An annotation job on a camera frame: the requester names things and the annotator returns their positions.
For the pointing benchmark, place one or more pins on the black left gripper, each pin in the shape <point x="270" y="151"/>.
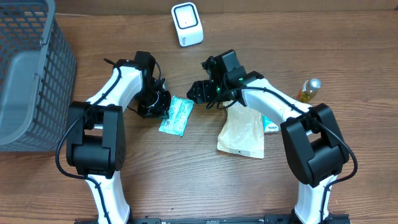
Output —
<point x="162" y="112"/>

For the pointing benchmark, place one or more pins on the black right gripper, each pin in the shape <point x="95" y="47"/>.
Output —
<point x="206" y="90"/>

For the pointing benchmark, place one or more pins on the green wet wipes pack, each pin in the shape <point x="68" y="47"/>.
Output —
<point x="179" y="112"/>

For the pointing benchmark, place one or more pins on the brown Pantree snack pouch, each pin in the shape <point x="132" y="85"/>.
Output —
<point x="242" y="133"/>

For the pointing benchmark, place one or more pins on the small green sachet pack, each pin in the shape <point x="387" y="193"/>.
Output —
<point x="268" y="126"/>

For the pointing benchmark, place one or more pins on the yellow oil glass bottle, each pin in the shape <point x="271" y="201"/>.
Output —
<point x="309" y="90"/>

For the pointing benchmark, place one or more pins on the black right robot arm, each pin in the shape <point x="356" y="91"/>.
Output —
<point x="314" y="147"/>

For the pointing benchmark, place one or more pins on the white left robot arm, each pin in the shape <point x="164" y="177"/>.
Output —
<point x="96" y="139"/>

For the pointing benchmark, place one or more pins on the white barcode scanner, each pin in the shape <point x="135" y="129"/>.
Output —
<point x="187" y="24"/>

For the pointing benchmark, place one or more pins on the grey plastic basket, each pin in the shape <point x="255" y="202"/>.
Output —
<point x="38" y="70"/>

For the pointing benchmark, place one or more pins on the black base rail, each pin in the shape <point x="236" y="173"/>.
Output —
<point x="217" y="220"/>

